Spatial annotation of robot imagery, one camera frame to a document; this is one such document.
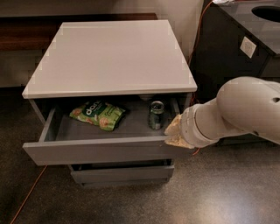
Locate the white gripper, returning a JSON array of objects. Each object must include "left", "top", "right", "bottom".
[{"left": 164, "top": 99, "right": 247, "bottom": 149}]

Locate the green rice chip bag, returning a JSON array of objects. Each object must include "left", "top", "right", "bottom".
[{"left": 69, "top": 100, "right": 125, "bottom": 131}]

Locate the grey top drawer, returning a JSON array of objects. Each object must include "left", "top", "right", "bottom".
[{"left": 23, "top": 96, "right": 192, "bottom": 165}]

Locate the grey drawer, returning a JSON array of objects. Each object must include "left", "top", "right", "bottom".
[
  {"left": 69, "top": 159, "right": 174, "bottom": 186},
  {"left": 23, "top": 96, "right": 192, "bottom": 165}
]

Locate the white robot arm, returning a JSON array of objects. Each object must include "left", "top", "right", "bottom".
[{"left": 164, "top": 77, "right": 280, "bottom": 149}]

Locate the grey bottom drawer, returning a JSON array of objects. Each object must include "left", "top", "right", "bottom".
[{"left": 69, "top": 159, "right": 174, "bottom": 186}]

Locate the grey drawer cabinet white top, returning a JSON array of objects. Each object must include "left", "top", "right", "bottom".
[{"left": 21, "top": 19, "right": 198, "bottom": 187}]

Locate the black counter cabinet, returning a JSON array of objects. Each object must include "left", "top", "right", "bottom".
[{"left": 191, "top": 0, "right": 280, "bottom": 146}]

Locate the green soda can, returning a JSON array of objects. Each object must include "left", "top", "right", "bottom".
[{"left": 149, "top": 101, "right": 165, "bottom": 130}]

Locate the white bowl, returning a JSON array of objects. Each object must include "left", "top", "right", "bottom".
[{"left": 138, "top": 94, "right": 153, "bottom": 102}]

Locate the dark wooden bench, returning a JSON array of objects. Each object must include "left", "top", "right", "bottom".
[{"left": 0, "top": 12, "right": 158, "bottom": 51}]

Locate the orange cable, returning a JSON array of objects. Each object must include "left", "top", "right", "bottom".
[{"left": 9, "top": 0, "right": 214, "bottom": 224}]

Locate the white wall socket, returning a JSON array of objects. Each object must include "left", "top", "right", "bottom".
[{"left": 240, "top": 37, "right": 256, "bottom": 59}]

